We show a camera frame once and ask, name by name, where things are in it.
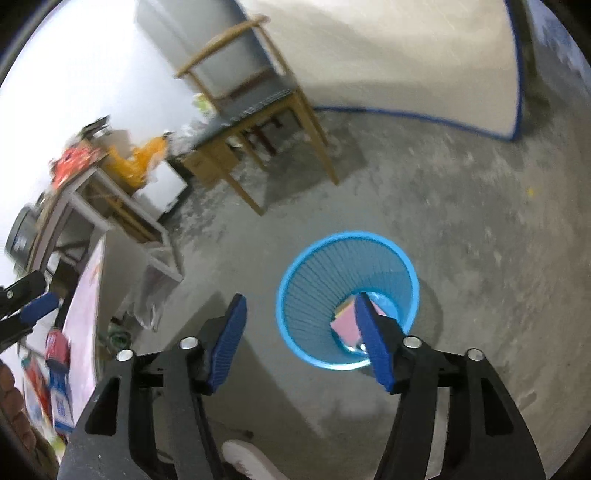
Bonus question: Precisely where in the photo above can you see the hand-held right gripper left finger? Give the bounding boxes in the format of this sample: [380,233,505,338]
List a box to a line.
[58,294,247,480]

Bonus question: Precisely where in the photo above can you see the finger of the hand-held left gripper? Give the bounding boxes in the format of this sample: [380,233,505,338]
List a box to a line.
[0,270,47,308]
[0,292,63,354]

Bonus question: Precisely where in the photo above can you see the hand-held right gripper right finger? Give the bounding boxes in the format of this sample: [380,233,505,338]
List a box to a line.
[353,292,548,480]

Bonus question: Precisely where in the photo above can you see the red milk can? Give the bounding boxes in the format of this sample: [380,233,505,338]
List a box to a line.
[45,328,71,370]

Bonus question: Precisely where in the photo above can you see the blue plastic wastebasket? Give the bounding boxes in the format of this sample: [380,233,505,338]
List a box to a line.
[276,232,420,370]

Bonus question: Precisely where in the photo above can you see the pink printed tablecloth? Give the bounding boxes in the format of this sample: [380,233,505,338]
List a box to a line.
[60,231,107,416]

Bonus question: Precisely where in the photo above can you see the grey rice cooker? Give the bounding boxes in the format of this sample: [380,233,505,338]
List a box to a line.
[4,205,44,266]

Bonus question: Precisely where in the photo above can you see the blue tissue packet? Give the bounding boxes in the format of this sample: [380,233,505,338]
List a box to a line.
[48,367,75,432]

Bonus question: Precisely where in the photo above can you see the white side table wooden top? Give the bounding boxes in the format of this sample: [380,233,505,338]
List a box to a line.
[28,161,185,282]

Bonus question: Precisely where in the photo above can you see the white shoe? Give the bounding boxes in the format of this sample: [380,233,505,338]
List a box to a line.
[222,439,287,480]

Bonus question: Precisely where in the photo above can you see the red plastic bag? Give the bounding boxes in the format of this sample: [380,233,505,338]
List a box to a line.
[51,143,105,190]

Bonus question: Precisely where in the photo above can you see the white box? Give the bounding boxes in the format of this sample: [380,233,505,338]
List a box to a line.
[139,164,190,217]

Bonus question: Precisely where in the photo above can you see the cardboard box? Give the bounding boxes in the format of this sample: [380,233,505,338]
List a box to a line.
[182,138,241,185]

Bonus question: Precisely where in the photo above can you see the dark red wooden chair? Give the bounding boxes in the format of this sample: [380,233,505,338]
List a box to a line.
[249,117,284,155]

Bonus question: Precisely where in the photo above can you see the clear plastic bags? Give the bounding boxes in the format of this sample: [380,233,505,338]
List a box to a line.
[171,92,222,153]

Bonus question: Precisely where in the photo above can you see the wooden chair grey seat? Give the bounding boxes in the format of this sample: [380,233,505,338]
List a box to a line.
[174,14,340,217]

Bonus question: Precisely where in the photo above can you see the white board blue edge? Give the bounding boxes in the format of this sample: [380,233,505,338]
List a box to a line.
[240,0,525,139]

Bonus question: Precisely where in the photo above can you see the grey panel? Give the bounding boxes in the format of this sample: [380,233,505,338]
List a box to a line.
[136,0,273,114]

